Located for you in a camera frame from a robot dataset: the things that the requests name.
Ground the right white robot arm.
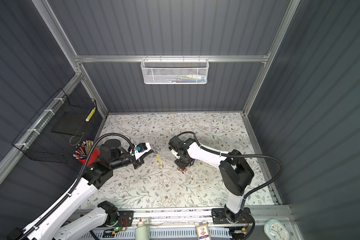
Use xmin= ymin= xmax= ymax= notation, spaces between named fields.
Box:
xmin=169 ymin=136 xmax=255 ymax=223

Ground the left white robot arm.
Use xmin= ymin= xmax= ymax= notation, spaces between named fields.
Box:
xmin=7 ymin=139 xmax=154 ymax=240

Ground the red pencil cup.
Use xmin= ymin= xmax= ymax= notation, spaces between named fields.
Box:
xmin=73 ymin=140 xmax=100 ymax=166

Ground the yellow marker in basket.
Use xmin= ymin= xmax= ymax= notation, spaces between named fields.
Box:
xmin=85 ymin=107 xmax=97 ymax=122

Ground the white bottle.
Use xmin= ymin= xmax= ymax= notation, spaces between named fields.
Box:
xmin=135 ymin=220 xmax=150 ymax=240

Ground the playing card box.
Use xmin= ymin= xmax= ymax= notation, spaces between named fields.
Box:
xmin=195 ymin=223 xmax=211 ymax=240

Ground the pale green alarm clock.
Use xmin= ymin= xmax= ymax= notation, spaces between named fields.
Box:
xmin=264 ymin=219 xmax=291 ymax=240

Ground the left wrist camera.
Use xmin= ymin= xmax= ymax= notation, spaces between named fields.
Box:
xmin=134 ymin=143 xmax=152 ymax=157

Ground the right black cable conduit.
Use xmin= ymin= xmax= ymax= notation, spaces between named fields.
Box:
xmin=176 ymin=131 xmax=285 ymax=208

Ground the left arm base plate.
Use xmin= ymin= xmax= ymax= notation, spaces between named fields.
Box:
xmin=98 ymin=211 xmax=135 ymax=228

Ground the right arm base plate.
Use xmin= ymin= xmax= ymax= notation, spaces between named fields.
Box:
xmin=211 ymin=208 xmax=255 ymax=225

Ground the white wire mesh basket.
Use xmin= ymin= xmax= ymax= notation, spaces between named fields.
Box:
xmin=141 ymin=59 xmax=210 ymax=85

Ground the black wire basket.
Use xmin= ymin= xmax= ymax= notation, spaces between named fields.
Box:
xmin=12 ymin=89 xmax=99 ymax=164

